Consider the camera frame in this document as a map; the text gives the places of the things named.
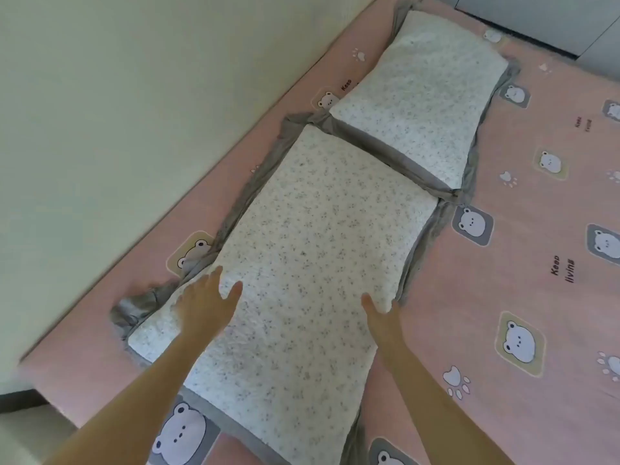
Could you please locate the person's left hand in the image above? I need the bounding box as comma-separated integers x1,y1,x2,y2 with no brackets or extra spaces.
174,266,245,358

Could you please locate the person's right hand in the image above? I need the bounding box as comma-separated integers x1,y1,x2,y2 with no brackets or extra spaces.
360,291,409,353

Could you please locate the floral white pillow grey trim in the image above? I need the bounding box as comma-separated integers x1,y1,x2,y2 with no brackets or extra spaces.
109,116,457,465
329,6,521,194

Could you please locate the pink bear print bedsheet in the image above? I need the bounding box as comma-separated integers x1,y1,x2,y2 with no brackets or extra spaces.
17,0,620,465

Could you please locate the person's left forearm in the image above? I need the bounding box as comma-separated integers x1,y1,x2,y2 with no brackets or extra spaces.
43,338,220,465

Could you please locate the person's right forearm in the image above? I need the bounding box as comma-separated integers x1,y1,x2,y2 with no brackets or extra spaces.
378,338,517,465

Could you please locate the white wardrobe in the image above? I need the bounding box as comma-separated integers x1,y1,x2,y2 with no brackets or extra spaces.
431,0,620,59

